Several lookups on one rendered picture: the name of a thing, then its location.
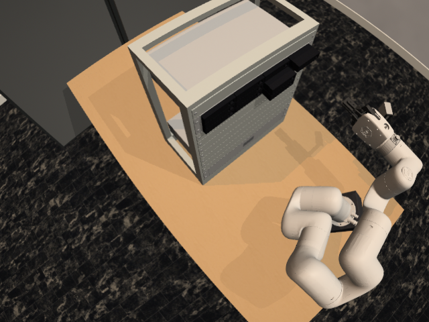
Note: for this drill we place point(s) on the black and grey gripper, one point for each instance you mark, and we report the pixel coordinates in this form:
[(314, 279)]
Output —
[(371, 127)]

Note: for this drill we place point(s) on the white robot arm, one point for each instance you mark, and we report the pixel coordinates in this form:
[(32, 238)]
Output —
[(303, 220)]

